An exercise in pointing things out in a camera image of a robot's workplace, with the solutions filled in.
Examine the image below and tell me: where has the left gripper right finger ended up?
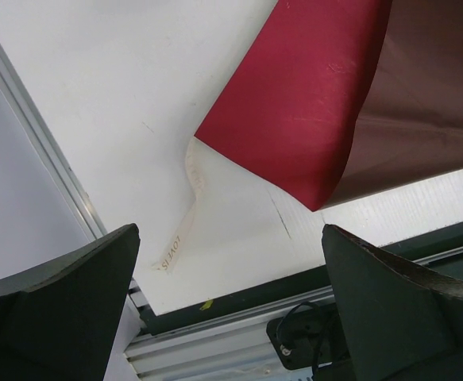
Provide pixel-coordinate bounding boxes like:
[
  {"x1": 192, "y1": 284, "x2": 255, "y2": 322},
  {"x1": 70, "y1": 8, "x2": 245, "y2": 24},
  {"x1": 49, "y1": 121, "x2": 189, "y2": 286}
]
[{"x1": 322, "y1": 225, "x2": 463, "y2": 380}]

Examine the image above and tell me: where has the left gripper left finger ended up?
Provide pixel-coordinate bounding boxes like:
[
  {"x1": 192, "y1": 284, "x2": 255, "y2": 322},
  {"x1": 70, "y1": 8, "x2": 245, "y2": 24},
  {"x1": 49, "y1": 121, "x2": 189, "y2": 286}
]
[{"x1": 0, "y1": 224, "x2": 140, "y2": 380}]

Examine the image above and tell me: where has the cream printed ribbon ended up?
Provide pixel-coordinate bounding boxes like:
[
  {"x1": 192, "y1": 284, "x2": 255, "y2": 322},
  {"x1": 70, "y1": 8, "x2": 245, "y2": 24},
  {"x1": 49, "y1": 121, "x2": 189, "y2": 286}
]
[{"x1": 150, "y1": 137, "x2": 205, "y2": 273}]

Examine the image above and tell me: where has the brown red wrapping paper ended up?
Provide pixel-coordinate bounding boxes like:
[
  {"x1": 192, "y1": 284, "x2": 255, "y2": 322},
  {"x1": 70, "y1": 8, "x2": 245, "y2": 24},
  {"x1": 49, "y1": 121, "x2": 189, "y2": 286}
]
[{"x1": 196, "y1": 1, "x2": 463, "y2": 210}]

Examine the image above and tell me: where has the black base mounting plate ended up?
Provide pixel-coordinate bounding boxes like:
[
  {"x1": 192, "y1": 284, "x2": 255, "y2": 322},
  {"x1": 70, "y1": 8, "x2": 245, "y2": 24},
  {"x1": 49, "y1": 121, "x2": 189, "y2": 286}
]
[{"x1": 138, "y1": 222, "x2": 463, "y2": 370}]

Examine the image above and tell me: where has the aluminium front rail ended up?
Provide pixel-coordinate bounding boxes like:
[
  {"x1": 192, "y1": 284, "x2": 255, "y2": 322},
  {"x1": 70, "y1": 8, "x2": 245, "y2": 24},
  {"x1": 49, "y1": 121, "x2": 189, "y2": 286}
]
[{"x1": 123, "y1": 249, "x2": 463, "y2": 378}]

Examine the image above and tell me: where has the left aluminium frame post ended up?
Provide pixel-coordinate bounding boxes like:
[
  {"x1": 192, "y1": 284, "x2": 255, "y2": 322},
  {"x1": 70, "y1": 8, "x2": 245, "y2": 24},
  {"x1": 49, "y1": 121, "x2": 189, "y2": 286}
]
[{"x1": 0, "y1": 44, "x2": 107, "y2": 241}]

